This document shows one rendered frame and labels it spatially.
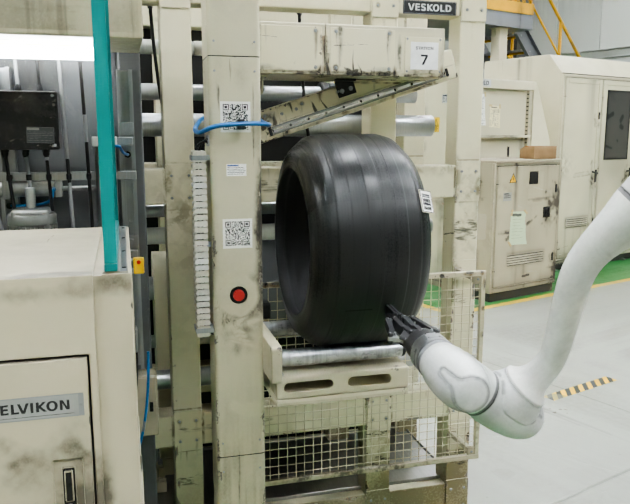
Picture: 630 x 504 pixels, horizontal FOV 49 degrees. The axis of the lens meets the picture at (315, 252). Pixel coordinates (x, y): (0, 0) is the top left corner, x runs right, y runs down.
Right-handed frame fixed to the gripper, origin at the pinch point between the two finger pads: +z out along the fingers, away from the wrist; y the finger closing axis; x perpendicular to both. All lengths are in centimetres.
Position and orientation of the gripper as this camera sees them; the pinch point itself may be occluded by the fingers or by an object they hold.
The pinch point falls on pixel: (393, 314)
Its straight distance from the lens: 171.0
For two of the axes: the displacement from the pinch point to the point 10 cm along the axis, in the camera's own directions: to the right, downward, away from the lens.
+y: -9.6, 0.5, -2.6
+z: -2.6, -2.9, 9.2
